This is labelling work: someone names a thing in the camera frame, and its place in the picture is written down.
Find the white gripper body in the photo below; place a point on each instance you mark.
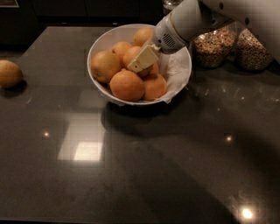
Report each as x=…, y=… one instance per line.
x=165, y=37

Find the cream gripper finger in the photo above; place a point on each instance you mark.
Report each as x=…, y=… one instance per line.
x=148, y=55

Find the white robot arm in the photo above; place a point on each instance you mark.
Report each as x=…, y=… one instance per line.
x=194, y=17

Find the orange at bowl back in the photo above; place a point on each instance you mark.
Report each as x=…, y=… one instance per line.
x=142, y=35

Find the white bowl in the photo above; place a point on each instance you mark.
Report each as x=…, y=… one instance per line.
x=107, y=39

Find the white paper liner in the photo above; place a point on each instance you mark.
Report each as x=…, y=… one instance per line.
x=176, y=69

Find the small orange middle back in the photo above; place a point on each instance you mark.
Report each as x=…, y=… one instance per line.
x=120, y=48

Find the left glass jar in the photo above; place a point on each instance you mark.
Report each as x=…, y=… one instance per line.
x=169, y=5

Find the middle glass grain jar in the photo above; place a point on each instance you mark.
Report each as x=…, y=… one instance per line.
x=212, y=48

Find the glass grain jar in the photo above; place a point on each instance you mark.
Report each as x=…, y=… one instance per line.
x=212, y=48
x=250, y=54

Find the right glass grain jar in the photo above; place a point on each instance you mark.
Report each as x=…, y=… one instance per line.
x=250, y=54

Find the orange on table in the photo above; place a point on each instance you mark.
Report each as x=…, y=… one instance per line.
x=10, y=74

